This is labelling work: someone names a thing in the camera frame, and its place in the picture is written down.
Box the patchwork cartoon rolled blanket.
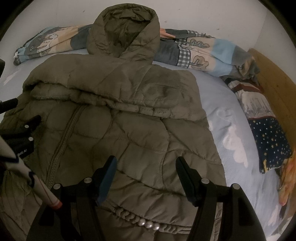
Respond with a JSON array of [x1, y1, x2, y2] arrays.
[[14, 25, 260, 81]]

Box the starry navy printed pillow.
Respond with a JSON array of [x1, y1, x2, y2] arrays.
[[224, 78, 292, 174]]

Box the orange yellow fabric item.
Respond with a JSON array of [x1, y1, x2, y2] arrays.
[[278, 150, 295, 206]]

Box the wooden headboard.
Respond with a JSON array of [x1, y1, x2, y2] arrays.
[[248, 48, 296, 147]]

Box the light blue cloud bedsheet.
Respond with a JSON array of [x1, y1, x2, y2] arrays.
[[0, 47, 289, 239]]

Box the olive green puffer jacket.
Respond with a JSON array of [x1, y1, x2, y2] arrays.
[[1, 4, 226, 240]]

